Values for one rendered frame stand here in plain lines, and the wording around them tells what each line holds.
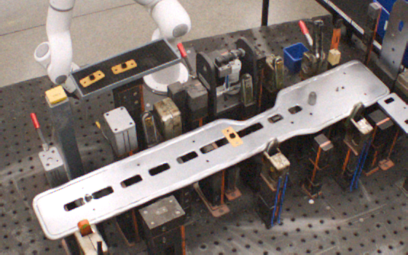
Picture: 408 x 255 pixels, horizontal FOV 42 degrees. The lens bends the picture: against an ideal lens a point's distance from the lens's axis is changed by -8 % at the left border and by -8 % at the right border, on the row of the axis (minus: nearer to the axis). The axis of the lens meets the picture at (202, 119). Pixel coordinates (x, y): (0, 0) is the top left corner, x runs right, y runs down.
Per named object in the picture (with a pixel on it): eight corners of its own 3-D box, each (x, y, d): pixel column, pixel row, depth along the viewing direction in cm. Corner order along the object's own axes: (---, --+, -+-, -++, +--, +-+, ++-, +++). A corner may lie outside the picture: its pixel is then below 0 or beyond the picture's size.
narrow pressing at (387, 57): (395, 79, 214) (417, 11, 189) (377, 62, 221) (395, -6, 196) (396, 79, 215) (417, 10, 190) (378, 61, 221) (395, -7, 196)
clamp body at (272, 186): (265, 232, 203) (275, 175, 178) (248, 208, 211) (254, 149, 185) (285, 221, 206) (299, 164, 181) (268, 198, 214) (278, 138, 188)
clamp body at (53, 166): (64, 233, 202) (42, 175, 176) (54, 210, 209) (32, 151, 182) (87, 224, 205) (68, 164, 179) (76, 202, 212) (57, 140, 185)
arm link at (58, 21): (84, 20, 186) (71, 85, 206) (69, -7, 194) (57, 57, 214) (60, 22, 181) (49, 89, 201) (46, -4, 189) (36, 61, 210)
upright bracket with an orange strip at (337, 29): (320, 111, 244) (337, 21, 207) (318, 109, 244) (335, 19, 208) (325, 108, 245) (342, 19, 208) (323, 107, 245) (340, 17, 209)
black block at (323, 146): (311, 205, 211) (324, 157, 190) (296, 186, 218) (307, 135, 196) (327, 196, 214) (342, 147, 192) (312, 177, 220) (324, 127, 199)
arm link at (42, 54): (72, 68, 209) (65, 53, 214) (55, 52, 198) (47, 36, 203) (55, 82, 210) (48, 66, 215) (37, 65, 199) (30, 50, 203)
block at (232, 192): (229, 201, 213) (232, 152, 192) (212, 177, 221) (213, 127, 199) (242, 195, 215) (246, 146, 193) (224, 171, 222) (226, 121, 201)
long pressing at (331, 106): (52, 250, 165) (50, 248, 164) (28, 197, 178) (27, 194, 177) (393, 94, 210) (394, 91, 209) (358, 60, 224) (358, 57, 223)
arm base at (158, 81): (138, 65, 250) (137, 35, 235) (178, 56, 255) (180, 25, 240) (151, 97, 239) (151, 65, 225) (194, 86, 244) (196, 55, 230)
